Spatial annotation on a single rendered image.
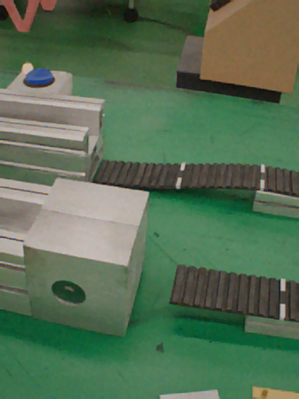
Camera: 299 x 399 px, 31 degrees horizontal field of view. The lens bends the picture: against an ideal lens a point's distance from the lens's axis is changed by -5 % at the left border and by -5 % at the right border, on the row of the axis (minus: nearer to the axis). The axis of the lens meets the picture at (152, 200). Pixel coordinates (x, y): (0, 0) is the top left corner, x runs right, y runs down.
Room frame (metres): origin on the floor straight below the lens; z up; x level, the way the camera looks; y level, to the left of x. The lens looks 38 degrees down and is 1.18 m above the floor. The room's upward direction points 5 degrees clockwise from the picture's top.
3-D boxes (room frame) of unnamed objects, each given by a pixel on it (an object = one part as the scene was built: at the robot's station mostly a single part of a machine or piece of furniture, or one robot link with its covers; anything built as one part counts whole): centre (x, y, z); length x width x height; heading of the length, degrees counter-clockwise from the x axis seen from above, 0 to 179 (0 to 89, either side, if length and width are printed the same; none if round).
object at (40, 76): (0.71, 0.18, 0.84); 0.04 x 0.04 x 0.02
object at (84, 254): (0.38, 0.05, 0.83); 0.12 x 0.09 x 0.10; 173
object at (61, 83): (0.70, 0.18, 0.81); 0.10 x 0.08 x 0.06; 173
